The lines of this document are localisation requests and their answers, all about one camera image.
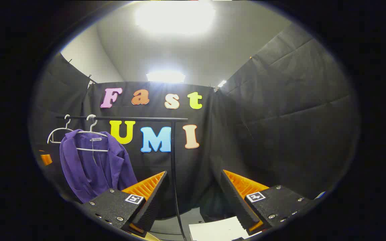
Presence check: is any white hanger with wrapped hook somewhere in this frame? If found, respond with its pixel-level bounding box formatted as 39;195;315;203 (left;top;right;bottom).
76;114;110;153

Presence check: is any white paper sheet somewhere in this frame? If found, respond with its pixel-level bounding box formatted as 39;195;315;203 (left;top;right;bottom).
189;216;264;241

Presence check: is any large ceiling light panel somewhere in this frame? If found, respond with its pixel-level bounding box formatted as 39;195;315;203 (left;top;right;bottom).
135;1;216;34

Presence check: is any purple knit garment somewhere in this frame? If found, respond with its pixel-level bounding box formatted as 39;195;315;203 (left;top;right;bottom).
59;129;138;204

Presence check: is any white plastic hanger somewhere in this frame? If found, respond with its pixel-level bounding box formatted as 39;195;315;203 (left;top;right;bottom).
47;114;76;144

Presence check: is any black metal clothes rack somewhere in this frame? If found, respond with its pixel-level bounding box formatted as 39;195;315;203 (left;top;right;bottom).
56;115;188;241

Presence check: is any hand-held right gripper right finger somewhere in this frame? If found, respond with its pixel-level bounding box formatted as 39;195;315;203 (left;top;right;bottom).
220;169;314;235

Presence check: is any black backdrop cloth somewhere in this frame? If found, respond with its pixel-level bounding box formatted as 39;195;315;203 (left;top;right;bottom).
29;23;361;221

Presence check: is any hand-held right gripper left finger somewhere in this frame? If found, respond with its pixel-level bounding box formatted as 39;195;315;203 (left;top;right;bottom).
79;171;168;238

